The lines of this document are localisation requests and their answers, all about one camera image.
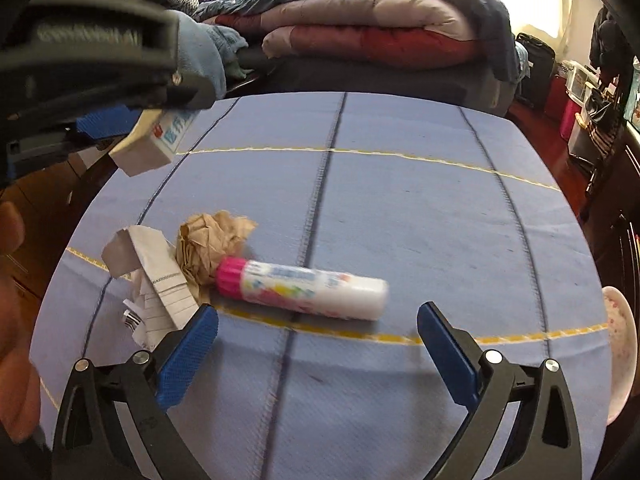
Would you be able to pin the crumpled white lined paper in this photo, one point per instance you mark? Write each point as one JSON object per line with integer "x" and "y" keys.
{"x": 161, "y": 297}

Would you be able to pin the white pink-lined trash bin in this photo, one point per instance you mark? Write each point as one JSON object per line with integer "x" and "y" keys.
{"x": 623, "y": 339}

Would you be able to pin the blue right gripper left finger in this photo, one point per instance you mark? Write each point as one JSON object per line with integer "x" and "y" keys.
{"x": 181, "y": 353}

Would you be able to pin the blue quilted table cover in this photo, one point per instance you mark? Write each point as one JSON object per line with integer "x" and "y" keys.
{"x": 446, "y": 205}

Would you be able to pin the white pink-capped tube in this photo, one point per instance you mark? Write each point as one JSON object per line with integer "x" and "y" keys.
{"x": 308, "y": 291}

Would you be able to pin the dark wooden cabinet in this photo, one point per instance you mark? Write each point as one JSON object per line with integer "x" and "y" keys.
{"x": 610, "y": 218}

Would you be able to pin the hanging black jacket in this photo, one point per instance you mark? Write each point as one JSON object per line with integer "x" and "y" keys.
{"x": 610, "y": 52}

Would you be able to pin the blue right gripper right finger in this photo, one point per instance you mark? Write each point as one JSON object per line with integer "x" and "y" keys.
{"x": 454, "y": 353}

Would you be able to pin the black suitcase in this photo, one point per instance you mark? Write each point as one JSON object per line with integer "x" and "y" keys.
{"x": 537, "y": 66}

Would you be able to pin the bed with dark sheet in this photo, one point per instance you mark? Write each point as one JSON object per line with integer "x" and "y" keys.
{"x": 472, "y": 85}

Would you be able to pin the red and pink folded quilt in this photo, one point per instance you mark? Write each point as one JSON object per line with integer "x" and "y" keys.
{"x": 411, "y": 34}

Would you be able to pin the crumpled brown paper ball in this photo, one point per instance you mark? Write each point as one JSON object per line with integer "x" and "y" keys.
{"x": 203, "y": 241}

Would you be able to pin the person's left hand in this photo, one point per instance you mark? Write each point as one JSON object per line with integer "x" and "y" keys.
{"x": 19, "y": 379}

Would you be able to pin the light blue fleece blanket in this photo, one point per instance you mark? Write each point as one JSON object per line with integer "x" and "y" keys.
{"x": 210, "y": 51}

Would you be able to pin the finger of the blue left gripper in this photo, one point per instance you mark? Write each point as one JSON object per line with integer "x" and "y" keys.
{"x": 109, "y": 122}

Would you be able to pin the small white cardboard box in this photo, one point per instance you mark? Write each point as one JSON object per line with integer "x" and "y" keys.
{"x": 153, "y": 142}

